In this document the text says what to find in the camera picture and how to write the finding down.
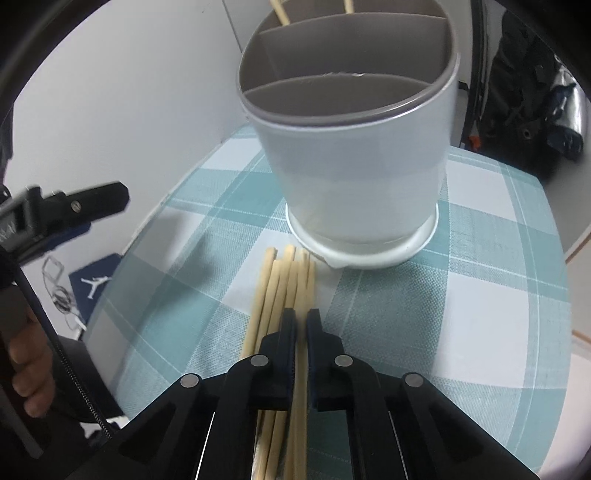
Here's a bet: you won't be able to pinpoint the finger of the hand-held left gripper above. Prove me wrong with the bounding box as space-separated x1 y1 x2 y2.
13 220 92 265
27 181 130 227

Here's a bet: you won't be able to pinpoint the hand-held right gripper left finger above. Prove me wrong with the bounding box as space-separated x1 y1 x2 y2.
81 308 298 480

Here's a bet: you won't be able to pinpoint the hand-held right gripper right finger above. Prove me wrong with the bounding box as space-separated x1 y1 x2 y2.
306 308 541 480

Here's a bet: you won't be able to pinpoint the white grey utensil holder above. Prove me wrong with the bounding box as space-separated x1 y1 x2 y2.
238 13 462 271

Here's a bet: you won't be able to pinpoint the person's left hand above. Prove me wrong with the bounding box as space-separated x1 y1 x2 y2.
8 307 55 418

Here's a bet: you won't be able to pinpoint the navy shoebox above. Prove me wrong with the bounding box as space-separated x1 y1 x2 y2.
69 257 114 305

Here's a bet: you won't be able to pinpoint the teal checked tablecloth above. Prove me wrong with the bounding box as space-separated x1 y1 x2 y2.
85 122 571 480

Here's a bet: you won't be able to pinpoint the black backpack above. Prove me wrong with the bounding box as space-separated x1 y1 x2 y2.
485 11 583 181

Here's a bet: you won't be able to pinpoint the silver foil bag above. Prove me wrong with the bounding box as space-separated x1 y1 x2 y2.
547 60 589 148

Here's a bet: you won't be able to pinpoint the tangled thin cables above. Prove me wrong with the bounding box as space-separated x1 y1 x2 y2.
41 256 88 330

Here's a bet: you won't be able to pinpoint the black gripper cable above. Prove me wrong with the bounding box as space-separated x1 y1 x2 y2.
14 263 116 439

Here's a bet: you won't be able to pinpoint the black metal frame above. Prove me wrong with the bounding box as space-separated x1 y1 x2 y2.
459 0 492 151

